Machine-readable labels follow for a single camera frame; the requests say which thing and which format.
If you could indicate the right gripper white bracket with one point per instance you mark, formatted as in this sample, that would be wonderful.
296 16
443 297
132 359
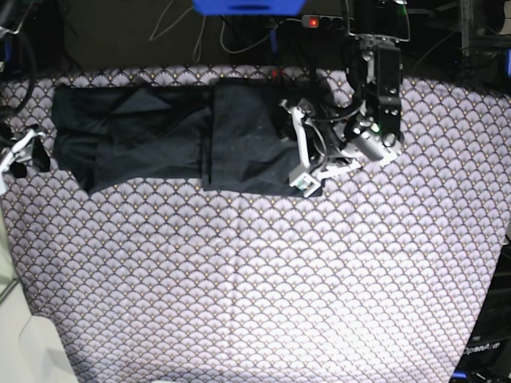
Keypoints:
18 151

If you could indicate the fan-patterned table cloth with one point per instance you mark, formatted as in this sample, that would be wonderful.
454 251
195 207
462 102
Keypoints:
380 279

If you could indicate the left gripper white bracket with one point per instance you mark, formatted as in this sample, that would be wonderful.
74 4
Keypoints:
341 143

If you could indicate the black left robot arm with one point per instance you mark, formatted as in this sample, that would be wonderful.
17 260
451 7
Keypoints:
373 59

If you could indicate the dark navy T-shirt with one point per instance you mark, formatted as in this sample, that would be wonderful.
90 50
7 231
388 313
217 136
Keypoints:
231 136

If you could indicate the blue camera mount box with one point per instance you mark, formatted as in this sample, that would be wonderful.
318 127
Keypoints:
248 7

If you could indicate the white cabinet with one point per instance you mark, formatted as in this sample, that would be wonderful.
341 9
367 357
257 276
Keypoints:
31 348

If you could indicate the black OpenArm base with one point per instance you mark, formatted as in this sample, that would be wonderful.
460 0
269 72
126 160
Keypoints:
486 357

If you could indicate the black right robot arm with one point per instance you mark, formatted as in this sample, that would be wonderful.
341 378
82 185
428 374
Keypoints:
18 59

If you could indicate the white power strip red switch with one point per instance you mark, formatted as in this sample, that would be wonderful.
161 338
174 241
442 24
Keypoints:
322 22

